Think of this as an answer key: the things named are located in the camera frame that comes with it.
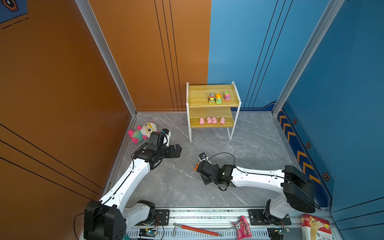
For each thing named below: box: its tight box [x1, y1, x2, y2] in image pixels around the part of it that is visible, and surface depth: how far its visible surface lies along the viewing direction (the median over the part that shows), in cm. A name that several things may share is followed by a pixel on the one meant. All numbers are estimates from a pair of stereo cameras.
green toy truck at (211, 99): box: [208, 93, 216, 104], surface depth 80 cm
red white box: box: [301, 213, 333, 240], surface depth 68 cm
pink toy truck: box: [223, 90, 232, 102], surface depth 82 cm
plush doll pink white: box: [128, 121, 160, 144], surface depth 103 cm
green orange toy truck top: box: [216, 93, 222, 104], surface depth 80 cm
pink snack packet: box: [231, 215, 253, 240], surface depth 71 cm
